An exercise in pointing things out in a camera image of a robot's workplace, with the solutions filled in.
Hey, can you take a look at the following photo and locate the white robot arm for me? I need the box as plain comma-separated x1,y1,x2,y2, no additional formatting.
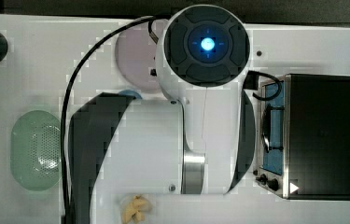
68,5,256,224

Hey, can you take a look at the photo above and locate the green perforated strainer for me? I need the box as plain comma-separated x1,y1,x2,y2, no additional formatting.
10,110,61,191

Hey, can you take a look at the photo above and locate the blue plastic cup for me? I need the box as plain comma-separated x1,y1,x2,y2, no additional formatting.
119,90,142,99

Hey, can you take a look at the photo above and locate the lilac round plate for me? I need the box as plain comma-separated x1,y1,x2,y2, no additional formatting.
115,24,160,92

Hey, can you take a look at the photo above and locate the black toaster oven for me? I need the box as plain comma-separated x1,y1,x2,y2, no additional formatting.
254,74,350,201

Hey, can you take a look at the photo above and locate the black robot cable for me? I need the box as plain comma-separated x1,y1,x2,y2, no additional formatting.
60,16,164,224

